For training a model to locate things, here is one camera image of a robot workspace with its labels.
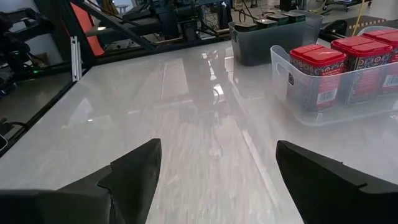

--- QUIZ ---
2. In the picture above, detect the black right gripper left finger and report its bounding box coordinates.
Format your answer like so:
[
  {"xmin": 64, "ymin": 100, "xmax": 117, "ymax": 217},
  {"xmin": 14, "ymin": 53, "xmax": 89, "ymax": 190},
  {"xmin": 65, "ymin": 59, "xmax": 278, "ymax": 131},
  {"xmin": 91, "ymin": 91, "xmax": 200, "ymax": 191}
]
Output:
[{"xmin": 0, "ymin": 138, "xmax": 163, "ymax": 224}]

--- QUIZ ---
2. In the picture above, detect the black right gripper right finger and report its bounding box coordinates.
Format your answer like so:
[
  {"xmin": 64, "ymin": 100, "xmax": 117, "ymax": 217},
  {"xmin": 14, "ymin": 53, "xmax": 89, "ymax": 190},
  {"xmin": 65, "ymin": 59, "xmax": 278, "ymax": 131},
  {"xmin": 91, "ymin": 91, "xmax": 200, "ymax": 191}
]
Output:
[{"xmin": 275, "ymin": 139, "xmax": 398, "ymax": 224}]

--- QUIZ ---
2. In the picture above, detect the smoked paprika tin red lid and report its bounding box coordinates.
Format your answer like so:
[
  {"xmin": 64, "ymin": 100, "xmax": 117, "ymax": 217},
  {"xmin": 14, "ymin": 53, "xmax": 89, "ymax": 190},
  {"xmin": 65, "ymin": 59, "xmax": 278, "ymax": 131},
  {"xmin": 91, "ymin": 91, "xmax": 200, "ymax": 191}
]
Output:
[
  {"xmin": 330, "ymin": 35, "xmax": 394, "ymax": 105},
  {"xmin": 288, "ymin": 43, "xmax": 348, "ymax": 113},
  {"xmin": 362, "ymin": 27, "xmax": 398, "ymax": 96}
]

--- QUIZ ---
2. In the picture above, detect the black pepper spice tin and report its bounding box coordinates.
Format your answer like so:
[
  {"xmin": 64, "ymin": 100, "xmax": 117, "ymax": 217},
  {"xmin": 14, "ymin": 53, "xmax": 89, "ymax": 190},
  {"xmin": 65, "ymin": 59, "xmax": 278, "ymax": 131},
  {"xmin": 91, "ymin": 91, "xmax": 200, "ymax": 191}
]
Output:
[
  {"xmin": 271, "ymin": 14, "xmax": 290, "ymax": 26},
  {"xmin": 233, "ymin": 21, "xmax": 259, "ymax": 32},
  {"xmin": 282, "ymin": 11, "xmax": 307, "ymax": 23},
  {"xmin": 255, "ymin": 17, "xmax": 279, "ymax": 29}
]

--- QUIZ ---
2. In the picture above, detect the clear plastic bin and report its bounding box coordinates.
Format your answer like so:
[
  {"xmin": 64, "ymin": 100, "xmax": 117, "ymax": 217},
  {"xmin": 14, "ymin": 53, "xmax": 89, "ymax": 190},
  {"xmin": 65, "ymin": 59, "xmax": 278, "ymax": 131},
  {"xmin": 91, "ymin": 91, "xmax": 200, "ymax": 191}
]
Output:
[{"xmin": 269, "ymin": 26, "xmax": 398, "ymax": 128}]

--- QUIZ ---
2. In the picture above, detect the orange red panel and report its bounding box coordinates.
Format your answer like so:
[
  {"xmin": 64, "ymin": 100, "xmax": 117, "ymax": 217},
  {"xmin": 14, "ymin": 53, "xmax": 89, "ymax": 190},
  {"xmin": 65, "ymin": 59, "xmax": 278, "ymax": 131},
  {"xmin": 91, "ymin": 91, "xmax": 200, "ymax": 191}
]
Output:
[{"xmin": 68, "ymin": 1, "xmax": 106, "ymax": 57}]

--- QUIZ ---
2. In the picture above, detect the left clear bin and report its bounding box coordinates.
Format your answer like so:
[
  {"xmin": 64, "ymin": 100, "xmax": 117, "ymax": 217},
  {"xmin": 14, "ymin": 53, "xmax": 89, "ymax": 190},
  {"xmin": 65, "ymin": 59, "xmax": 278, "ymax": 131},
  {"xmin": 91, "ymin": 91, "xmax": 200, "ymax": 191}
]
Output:
[{"xmin": 228, "ymin": 9, "xmax": 325, "ymax": 67}]

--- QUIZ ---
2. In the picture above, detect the dark workshop equipment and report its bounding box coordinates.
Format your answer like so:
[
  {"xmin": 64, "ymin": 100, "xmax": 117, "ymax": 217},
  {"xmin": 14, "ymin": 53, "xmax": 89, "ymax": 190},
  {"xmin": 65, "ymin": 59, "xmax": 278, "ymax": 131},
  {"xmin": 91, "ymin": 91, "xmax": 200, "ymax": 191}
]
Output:
[{"xmin": 154, "ymin": 0, "xmax": 233, "ymax": 43}]

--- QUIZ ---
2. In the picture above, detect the black mat orange striped edge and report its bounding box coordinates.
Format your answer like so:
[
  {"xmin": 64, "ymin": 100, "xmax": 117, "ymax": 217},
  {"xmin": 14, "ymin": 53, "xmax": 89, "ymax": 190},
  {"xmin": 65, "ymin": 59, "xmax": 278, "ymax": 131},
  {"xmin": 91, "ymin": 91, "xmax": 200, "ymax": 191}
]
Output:
[{"xmin": 345, "ymin": 14, "xmax": 389, "ymax": 37}]

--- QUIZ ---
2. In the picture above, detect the silver aluminium bracket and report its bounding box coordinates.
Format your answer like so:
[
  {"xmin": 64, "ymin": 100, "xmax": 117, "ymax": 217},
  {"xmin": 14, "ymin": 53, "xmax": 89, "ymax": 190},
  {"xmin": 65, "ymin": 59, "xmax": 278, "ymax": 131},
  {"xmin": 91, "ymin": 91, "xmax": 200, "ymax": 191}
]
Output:
[{"xmin": 70, "ymin": 35, "xmax": 83, "ymax": 83}]

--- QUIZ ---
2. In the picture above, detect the long yellow cable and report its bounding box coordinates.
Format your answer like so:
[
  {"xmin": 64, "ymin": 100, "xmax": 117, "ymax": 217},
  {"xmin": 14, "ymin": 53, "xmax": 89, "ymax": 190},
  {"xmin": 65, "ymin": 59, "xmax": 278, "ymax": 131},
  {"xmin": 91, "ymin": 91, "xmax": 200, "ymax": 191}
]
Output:
[{"xmin": 350, "ymin": 0, "xmax": 367, "ymax": 37}]

